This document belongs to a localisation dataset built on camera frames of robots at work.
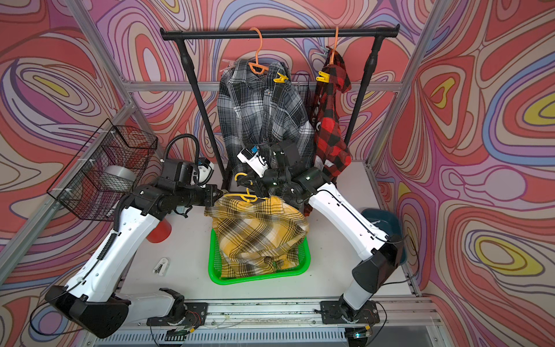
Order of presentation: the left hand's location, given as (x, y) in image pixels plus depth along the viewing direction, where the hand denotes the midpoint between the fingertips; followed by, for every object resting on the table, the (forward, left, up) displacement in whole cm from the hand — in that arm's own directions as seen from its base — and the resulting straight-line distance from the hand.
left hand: (223, 193), depth 71 cm
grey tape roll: (+3, +35, +4) cm, 35 cm away
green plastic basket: (-14, -28, -22) cm, 38 cm away
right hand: (-1, -7, +5) cm, 9 cm away
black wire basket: (-2, +44, +5) cm, 45 cm away
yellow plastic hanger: (-3, -9, +1) cm, 9 cm away
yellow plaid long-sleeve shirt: (-8, -11, -16) cm, 21 cm away
